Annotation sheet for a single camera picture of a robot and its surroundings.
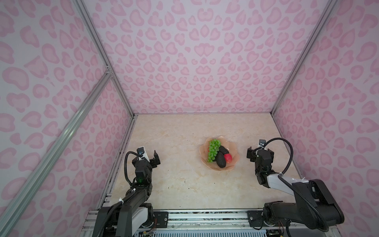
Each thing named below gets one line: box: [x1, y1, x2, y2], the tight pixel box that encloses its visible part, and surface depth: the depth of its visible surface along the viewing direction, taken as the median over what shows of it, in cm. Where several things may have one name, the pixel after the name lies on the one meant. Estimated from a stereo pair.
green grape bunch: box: [207, 138, 222, 163], surface depth 90 cm
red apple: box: [223, 153, 233, 164], surface depth 92 cm
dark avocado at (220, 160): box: [216, 151, 227, 168], surface depth 90 cm
